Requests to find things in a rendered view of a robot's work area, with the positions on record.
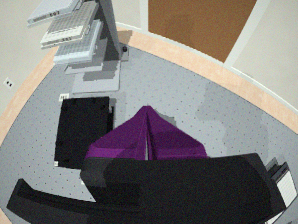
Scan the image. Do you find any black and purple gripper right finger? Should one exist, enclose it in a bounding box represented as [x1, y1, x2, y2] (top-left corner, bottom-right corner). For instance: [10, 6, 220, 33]
[147, 105, 208, 160]

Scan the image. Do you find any grey flat base plate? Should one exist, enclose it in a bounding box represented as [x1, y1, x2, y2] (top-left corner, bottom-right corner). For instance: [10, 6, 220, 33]
[0, 42, 298, 224]

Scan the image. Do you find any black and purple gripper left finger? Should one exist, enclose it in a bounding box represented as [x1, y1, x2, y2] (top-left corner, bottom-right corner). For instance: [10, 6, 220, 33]
[84, 106, 147, 160]

